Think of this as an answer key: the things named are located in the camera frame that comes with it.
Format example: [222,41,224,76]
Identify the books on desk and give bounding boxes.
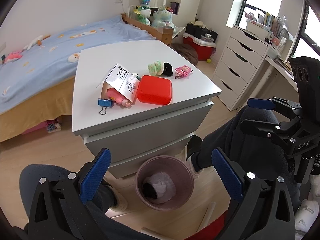
[243,10,296,52]

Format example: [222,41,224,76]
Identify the bed with blue blanket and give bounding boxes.
[0,13,175,143]

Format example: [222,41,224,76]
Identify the red plastic box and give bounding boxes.
[137,75,172,105]

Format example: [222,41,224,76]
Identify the red storage box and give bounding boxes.
[183,33,216,61]

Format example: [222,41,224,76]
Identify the white goose plush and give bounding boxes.
[23,35,50,51]

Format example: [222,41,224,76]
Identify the green dinosaur plush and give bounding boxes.
[133,5,151,26]

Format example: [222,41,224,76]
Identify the blue binder clip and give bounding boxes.
[98,99,114,115]

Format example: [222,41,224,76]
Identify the purple trash bin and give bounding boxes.
[135,155,194,211]

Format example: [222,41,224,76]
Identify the white cotton socks box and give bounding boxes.
[100,63,140,104]

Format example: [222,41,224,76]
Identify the white drawer cabinet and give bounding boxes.
[72,40,221,178]

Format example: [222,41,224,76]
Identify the white drawer unit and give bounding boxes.
[212,25,277,111]

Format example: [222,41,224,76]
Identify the pink plush on bed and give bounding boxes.
[4,51,23,64]

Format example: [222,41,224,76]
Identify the teal dragon plush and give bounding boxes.
[151,7,175,29]

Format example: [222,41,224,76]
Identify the toy blocks under bed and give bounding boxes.
[46,120,61,133]

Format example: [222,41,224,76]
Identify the brown bean bag cushion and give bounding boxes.
[170,43,199,66]

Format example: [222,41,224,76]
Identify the pink doll toy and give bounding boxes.
[106,88,132,108]

